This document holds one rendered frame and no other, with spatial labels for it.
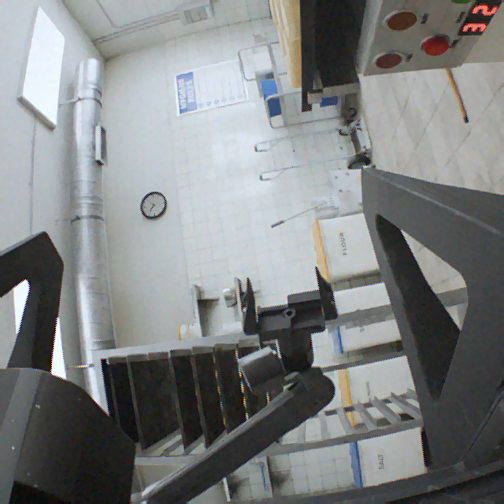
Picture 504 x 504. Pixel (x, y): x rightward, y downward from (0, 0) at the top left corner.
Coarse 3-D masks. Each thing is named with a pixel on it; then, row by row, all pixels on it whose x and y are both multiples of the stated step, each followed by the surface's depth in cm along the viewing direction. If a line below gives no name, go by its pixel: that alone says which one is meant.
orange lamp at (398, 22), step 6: (408, 12) 33; (390, 18) 34; (396, 18) 34; (402, 18) 34; (408, 18) 34; (414, 18) 34; (390, 24) 35; (396, 24) 35; (402, 24) 35; (408, 24) 35; (396, 30) 36
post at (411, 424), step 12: (420, 420) 134; (360, 432) 137; (372, 432) 136; (384, 432) 135; (396, 432) 135; (288, 444) 141; (300, 444) 138; (312, 444) 138; (324, 444) 137; (336, 444) 137; (156, 456) 145; (168, 456) 144; (180, 456) 143; (192, 456) 142
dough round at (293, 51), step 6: (288, 42) 44; (294, 42) 43; (288, 48) 44; (294, 48) 44; (288, 54) 46; (294, 54) 44; (300, 54) 44; (288, 60) 48; (294, 60) 45; (300, 60) 45; (294, 66) 46; (300, 66) 47
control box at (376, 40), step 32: (384, 0) 31; (416, 0) 31; (448, 0) 31; (480, 0) 30; (384, 32) 37; (416, 32) 37; (448, 32) 37; (480, 32) 36; (416, 64) 44; (448, 64) 44
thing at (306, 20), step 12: (300, 0) 31; (312, 0) 31; (300, 12) 33; (312, 12) 33; (300, 24) 35; (312, 24) 35; (300, 36) 37; (312, 36) 37; (300, 48) 39; (312, 48) 39; (312, 60) 42; (312, 72) 45; (312, 84) 48
